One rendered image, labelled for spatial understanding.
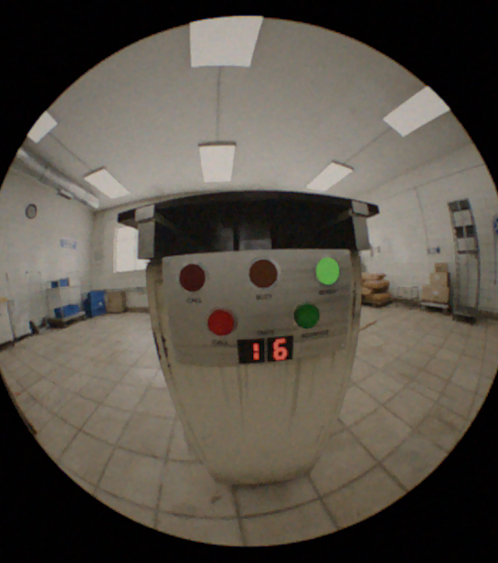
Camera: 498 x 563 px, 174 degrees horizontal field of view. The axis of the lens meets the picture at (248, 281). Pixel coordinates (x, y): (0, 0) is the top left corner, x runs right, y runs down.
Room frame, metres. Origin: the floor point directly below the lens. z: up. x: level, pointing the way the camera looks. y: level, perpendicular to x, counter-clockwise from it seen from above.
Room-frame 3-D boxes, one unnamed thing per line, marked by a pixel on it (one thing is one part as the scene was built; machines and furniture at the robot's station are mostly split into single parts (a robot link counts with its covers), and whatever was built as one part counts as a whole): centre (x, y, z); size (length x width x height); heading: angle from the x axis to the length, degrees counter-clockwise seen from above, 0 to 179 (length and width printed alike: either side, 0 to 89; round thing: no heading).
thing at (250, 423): (0.56, -0.01, 0.45); 0.70 x 0.34 x 0.90; 2
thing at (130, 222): (0.48, 0.00, 0.91); 0.60 x 0.40 x 0.01; 1
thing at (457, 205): (0.80, -3.41, 0.93); 0.64 x 0.51 x 1.78; 102
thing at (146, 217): (1.17, 0.16, 0.87); 2.01 x 0.03 x 0.07; 2
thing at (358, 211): (1.18, -0.13, 0.87); 2.01 x 0.03 x 0.07; 2
